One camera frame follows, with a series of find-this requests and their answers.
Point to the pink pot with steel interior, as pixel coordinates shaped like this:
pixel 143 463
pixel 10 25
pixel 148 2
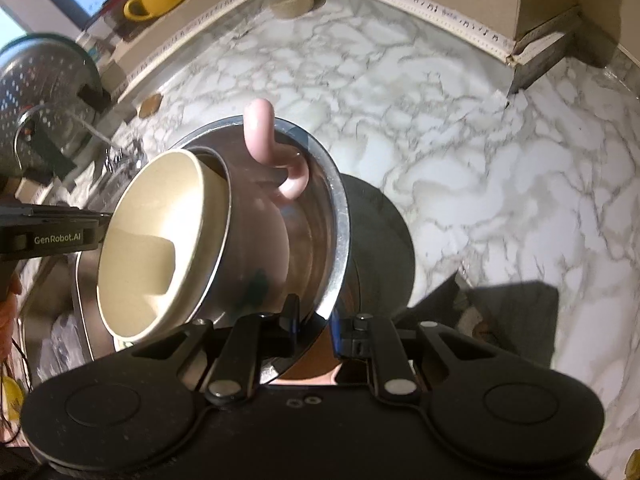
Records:
pixel 260 220

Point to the dark brown box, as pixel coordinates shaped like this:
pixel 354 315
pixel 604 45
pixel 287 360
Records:
pixel 115 17

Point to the cream cup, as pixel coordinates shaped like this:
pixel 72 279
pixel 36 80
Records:
pixel 285 2

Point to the small brown pad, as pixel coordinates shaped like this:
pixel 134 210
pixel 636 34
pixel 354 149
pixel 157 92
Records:
pixel 150 105

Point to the cream bowl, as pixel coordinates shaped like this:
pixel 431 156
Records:
pixel 140 240

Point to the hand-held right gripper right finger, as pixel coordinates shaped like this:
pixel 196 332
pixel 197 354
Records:
pixel 350 337

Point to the stainless steel bowl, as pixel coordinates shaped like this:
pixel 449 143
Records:
pixel 327 200

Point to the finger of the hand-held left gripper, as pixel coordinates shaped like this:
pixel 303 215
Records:
pixel 60 214

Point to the person's left hand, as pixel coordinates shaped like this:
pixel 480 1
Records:
pixel 10 325

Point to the steel perforated colander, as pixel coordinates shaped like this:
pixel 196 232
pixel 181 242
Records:
pixel 45 80

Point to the small white jar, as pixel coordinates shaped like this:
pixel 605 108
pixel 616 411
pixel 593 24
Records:
pixel 95 46

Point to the window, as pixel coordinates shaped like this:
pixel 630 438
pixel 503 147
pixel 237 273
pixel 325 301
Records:
pixel 10 25

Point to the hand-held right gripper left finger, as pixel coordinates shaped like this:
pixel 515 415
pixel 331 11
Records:
pixel 285 325

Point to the steel sink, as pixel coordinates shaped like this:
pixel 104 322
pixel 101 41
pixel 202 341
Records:
pixel 85 300

